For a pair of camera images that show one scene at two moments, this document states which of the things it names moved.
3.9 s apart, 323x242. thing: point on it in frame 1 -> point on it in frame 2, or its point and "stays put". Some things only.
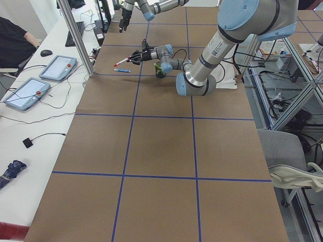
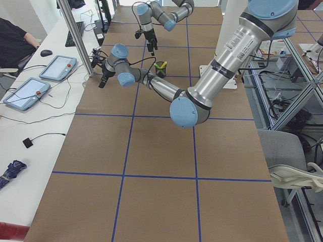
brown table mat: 141,163 stays put
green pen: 157,66 stays put
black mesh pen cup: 159,73 stays put
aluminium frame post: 78,42 stays put
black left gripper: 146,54 -> 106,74
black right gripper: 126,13 -> 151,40
